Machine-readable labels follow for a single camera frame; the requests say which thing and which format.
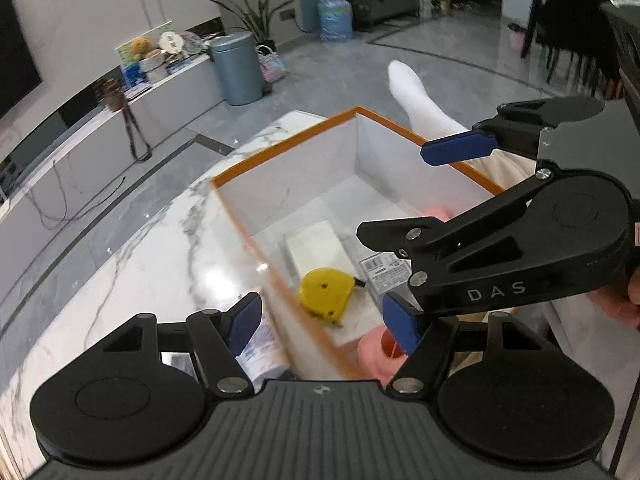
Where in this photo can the person's leg white sock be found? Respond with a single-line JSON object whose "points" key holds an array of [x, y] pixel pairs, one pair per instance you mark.
{"points": [[429, 121]]}

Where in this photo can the black wall television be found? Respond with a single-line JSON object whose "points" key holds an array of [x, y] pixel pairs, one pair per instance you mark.
{"points": [[18, 72]]}

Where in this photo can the yellow tape measure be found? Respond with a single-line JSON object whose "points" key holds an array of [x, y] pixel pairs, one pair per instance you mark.
{"points": [[325, 293]]}

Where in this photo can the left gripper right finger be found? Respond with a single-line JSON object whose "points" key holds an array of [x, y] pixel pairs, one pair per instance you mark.
{"points": [[427, 342]]}

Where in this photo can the pastel woven basket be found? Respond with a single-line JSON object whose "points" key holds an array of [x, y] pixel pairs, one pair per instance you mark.
{"points": [[270, 63]]}

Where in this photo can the teddy bear in pot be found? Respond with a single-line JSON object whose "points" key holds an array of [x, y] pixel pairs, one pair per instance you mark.
{"points": [[151, 60]]}

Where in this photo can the brown camera with strap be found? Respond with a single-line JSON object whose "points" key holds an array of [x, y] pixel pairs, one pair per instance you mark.
{"points": [[116, 101]]}

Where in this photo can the grey TV console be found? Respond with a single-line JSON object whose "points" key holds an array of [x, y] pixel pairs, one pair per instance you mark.
{"points": [[99, 151]]}

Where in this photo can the white Vaseline tube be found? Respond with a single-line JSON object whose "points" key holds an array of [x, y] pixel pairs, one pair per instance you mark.
{"points": [[265, 356]]}

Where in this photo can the orange shoe box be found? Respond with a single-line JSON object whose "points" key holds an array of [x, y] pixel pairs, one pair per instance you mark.
{"points": [[354, 167]]}

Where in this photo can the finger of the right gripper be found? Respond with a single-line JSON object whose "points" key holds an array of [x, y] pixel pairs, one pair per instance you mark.
{"points": [[498, 224], [516, 129]]}

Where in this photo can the pink cylindrical cup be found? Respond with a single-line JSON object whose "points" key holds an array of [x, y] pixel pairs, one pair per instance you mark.
{"points": [[437, 212]]}

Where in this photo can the person's right hand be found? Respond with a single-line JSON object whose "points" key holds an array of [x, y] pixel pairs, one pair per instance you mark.
{"points": [[620, 299]]}

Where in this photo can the blue-grey trash can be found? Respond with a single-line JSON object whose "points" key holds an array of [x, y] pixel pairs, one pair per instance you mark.
{"points": [[237, 66]]}

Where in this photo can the small silver labelled box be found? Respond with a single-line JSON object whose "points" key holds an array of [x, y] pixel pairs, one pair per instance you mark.
{"points": [[384, 271]]}

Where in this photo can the white rectangular box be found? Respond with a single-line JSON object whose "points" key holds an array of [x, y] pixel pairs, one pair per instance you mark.
{"points": [[318, 246]]}

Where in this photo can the blue water jug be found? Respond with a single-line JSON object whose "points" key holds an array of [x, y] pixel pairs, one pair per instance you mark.
{"points": [[335, 20]]}

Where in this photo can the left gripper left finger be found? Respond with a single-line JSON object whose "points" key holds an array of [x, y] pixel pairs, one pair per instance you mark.
{"points": [[217, 338]]}

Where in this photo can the tall green floor plant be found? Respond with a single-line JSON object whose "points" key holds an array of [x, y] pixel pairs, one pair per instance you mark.
{"points": [[256, 17]]}

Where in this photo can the pink bottle with coral cap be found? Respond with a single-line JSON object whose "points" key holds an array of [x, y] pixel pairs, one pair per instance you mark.
{"points": [[379, 355]]}

